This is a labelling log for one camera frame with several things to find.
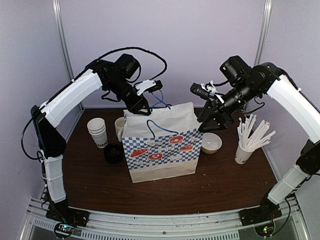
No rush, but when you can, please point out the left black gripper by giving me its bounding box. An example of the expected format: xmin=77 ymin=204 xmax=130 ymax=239
xmin=105 ymin=76 xmax=152 ymax=116

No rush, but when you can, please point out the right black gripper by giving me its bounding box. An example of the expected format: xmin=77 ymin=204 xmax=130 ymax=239
xmin=198 ymin=79 xmax=260 ymax=133

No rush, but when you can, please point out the checkered paper takeout bag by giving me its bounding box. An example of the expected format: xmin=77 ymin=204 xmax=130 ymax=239
xmin=121 ymin=102 xmax=203 ymax=183

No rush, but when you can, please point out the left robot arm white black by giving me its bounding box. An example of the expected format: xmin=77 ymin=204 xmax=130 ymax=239
xmin=28 ymin=46 xmax=168 ymax=222

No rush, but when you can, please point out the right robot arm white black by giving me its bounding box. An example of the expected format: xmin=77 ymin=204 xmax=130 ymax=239
xmin=190 ymin=55 xmax=320 ymax=221

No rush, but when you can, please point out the white ceramic bowl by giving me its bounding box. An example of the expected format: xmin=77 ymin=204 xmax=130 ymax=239
xmin=201 ymin=132 xmax=223 ymax=155

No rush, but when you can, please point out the cream ceramic mug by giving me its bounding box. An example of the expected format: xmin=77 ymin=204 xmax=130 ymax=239
xmin=114 ymin=117 xmax=126 ymax=141

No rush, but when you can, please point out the bundle of white wrapped straws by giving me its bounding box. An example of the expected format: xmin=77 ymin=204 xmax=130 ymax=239
xmin=237 ymin=114 xmax=276 ymax=152

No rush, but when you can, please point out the white cup holding straws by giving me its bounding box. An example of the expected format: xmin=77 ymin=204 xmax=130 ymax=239
xmin=234 ymin=145 xmax=253 ymax=165

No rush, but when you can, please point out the stack of white paper cups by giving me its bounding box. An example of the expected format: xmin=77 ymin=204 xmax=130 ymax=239
xmin=86 ymin=117 xmax=108 ymax=149

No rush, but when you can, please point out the stack of black cup lids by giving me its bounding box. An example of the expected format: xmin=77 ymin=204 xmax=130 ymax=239
xmin=103 ymin=143 xmax=123 ymax=164

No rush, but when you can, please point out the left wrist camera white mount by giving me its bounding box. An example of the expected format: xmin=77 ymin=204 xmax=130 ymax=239
xmin=134 ymin=79 xmax=163 ymax=96

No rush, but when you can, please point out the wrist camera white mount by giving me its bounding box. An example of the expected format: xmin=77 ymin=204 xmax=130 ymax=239
xmin=134 ymin=79 xmax=163 ymax=96
xmin=190 ymin=80 xmax=223 ymax=100

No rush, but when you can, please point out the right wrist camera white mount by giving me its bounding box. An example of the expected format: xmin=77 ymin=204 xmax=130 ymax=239
xmin=190 ymin=80 xmax=223 ymax=100

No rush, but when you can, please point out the aluminium front rail frame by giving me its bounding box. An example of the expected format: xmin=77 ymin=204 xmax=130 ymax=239
xmin=18 ymin=197 xmax=311 ymax=240

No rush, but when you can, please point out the right aluminium corner post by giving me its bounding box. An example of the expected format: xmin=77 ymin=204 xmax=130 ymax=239
xmin=253 ymin=0 xmax=273 ymax=66

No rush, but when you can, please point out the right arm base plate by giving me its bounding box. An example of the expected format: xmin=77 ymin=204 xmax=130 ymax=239
xmin=239 ymin=206 xmax=282 ymax=226

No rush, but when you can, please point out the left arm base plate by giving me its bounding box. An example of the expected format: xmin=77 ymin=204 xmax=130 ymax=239
xmin=45 ymin=208 xmax=90 ymax=227

